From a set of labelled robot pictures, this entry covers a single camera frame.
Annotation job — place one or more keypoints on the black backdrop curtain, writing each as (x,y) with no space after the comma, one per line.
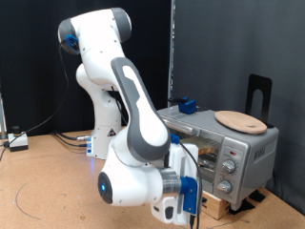
(31,95)

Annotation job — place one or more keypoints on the vertical aluminium pole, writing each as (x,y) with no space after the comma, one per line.
(172,47)

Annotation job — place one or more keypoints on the silver toaster oven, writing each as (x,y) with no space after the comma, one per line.
(251,149)

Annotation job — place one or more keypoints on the black metal bookend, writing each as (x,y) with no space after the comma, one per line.
(252,86)

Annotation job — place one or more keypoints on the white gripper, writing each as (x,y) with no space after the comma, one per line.
(186,159)

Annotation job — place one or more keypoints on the black tape strip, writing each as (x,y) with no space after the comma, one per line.
(258,196)

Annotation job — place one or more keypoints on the wooden slatted crate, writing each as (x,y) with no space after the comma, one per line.
(216,206)

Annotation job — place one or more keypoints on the small wooden cutting board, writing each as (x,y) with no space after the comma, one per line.
(241,122)

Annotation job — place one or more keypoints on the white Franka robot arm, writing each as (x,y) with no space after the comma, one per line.
(143,127)

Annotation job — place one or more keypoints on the emergency stop button box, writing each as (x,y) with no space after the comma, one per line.
(18,141)

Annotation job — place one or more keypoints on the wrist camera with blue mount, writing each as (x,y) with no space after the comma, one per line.
(189,194)

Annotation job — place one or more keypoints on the blue object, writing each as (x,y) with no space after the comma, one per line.
(187,106)

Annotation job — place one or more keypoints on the metal frame post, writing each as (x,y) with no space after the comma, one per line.
(2,117)

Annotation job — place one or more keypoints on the grey backdrop curtain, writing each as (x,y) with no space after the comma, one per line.
(222,47)

